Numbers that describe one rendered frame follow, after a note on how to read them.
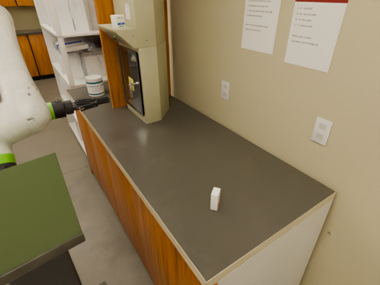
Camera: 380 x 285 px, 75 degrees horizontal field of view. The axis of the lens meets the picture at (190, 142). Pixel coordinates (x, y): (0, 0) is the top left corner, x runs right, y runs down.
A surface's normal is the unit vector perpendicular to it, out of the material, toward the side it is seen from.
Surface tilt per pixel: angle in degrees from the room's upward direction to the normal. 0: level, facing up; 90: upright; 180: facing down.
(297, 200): 0
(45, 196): 90
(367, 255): 90
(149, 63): 90
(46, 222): 90
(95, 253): 0
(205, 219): 0
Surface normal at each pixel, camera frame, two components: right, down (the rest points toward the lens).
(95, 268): 0.00, -0.85
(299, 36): -0.83, 0.29
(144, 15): 0.56, 0.43
